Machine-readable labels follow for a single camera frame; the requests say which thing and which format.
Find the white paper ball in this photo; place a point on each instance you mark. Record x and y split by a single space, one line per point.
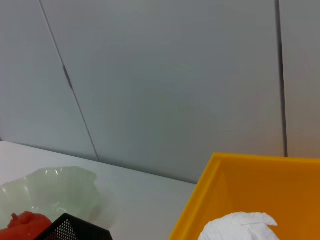
237 227

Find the orange fruit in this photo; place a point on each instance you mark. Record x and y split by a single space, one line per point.
27 225

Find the pale green glass fruit plate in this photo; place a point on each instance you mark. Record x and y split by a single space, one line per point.
55 185

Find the black mesh pen holder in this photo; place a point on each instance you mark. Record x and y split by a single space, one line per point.
72 230

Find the yellow plastic bin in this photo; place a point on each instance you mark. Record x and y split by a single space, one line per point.
262 185

